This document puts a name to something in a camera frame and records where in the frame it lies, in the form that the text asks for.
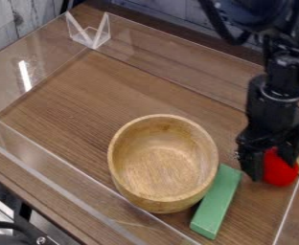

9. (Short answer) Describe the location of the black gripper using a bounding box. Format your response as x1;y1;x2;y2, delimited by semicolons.
237;76;299;182

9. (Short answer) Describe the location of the red plush strawberry toy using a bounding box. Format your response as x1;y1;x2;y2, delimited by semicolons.
262;147;299;187

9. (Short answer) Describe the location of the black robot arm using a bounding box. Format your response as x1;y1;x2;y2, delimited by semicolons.
198;0;299;181

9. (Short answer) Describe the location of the green rectangular block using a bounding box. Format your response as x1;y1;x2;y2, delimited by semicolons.
190;164;242;240

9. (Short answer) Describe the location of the wooden bowl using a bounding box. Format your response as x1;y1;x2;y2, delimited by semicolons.
107;114;219;213

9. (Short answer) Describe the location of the clear acrylic enclosure wall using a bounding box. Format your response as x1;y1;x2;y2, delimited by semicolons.
0;8;293;245

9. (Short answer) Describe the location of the clear acrylic corner bracket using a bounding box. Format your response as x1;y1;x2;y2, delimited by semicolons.
65;12;111;50

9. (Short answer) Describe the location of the black metal table frame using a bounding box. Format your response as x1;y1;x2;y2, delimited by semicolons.
15;201;60;245

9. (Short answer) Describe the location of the black cable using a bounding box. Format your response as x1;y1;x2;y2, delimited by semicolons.
0;220;32;245

